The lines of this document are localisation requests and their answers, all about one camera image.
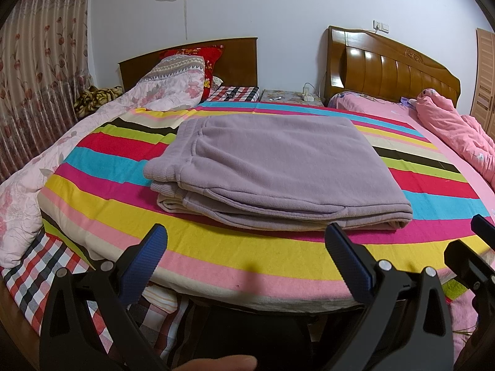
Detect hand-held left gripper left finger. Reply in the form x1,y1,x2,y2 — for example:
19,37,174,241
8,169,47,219
39,223,171,371

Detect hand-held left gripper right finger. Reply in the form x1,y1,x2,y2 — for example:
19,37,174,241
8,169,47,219
324,222,454,371

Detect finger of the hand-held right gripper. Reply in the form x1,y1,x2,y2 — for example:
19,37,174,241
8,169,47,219
471,214,495,249
443,240,495,294

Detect purple pants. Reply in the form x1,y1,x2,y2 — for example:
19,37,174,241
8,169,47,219
143,114,414,232

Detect person's left hand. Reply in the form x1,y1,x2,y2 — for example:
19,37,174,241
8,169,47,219
172,356,258,371

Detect rainbow striped blanket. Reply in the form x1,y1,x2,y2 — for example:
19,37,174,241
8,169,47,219
37,101,495,310

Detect pink fleece quilt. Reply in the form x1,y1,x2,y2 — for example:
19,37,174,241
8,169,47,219
415,89,495,190

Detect plaid bedsheet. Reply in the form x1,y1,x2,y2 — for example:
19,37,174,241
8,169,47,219
0,85,260,371

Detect light wooden wardrobe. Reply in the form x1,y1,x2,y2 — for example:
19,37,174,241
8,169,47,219
470,28,495,128

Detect tiger print blanket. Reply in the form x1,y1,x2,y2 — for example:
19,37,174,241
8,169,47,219
73,86,124,118

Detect nightstand with floral cover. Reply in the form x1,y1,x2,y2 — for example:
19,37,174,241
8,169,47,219
260,89,325,107

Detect pink floral quilt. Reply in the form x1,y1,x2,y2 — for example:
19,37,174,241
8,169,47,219
0,55,207,269

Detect glossy carved wooden headboard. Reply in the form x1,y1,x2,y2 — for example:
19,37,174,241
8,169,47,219
321,26,462,109

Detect red floral pillow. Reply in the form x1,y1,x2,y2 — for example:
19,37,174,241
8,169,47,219
158,45,225,101

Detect dark wooden headboard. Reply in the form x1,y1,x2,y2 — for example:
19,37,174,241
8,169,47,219
118,37,258,93

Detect floral striped curtain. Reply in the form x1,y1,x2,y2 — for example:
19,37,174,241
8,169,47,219
0,0,93,182

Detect wooden bed frame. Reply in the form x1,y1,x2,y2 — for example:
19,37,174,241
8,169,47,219
0,274,43,371

